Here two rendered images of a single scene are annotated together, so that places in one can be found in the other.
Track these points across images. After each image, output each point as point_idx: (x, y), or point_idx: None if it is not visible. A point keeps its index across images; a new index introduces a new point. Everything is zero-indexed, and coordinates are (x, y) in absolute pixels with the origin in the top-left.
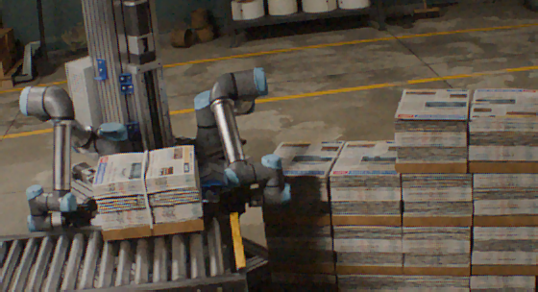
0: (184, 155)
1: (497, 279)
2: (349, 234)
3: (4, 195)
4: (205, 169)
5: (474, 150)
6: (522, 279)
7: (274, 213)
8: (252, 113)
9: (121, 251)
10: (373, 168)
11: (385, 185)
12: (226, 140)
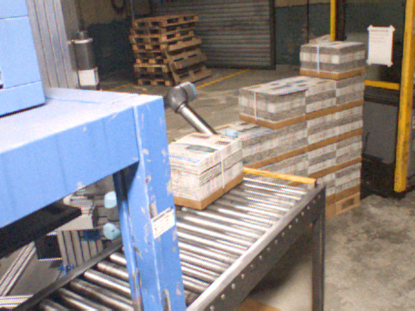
0: (207, 135)
1: (318, 179)
2: (252, 176)
3: None
4: None
5: (308, 106)
6: (329, 176)
7: None
8: None
9: (224, 208)
10: (257, 132)
11: (269, 139)
12: (205, 126)
